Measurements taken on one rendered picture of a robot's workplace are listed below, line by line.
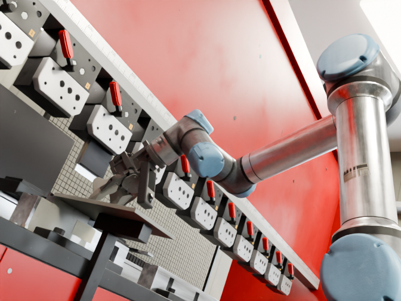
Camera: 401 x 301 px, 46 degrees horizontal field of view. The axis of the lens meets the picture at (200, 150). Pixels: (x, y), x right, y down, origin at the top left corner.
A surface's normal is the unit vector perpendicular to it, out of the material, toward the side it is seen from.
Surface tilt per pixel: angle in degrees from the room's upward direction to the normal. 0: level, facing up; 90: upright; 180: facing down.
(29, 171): 90
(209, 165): 129
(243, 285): 90
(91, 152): 90
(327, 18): 180
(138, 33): 90
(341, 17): 180
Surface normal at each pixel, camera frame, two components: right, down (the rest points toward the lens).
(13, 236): 0.84, 0.09
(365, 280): -0.64, -0.37
